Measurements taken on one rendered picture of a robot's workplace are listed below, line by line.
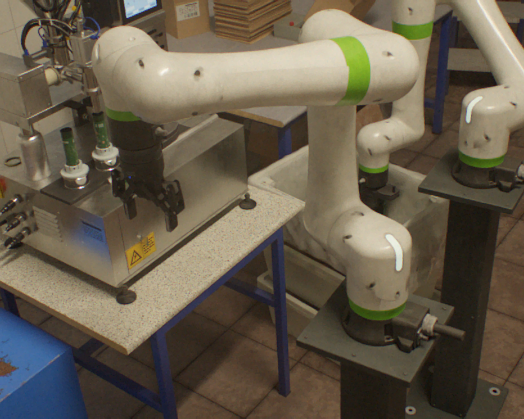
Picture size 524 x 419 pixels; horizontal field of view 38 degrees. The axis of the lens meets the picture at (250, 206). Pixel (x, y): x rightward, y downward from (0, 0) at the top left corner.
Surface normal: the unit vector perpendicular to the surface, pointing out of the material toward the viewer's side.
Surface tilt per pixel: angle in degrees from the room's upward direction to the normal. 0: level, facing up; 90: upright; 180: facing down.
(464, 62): 0
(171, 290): 0
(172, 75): 50
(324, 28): 42
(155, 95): 75
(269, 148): 65
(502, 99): 18
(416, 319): 0
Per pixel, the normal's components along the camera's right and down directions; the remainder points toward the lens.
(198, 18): 0.52, 0.44
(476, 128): -0.52, 0.49
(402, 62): 0.47, 0.02
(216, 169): 0.80, 0.29
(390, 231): 0.11, -0.79
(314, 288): -0.70, 0.51
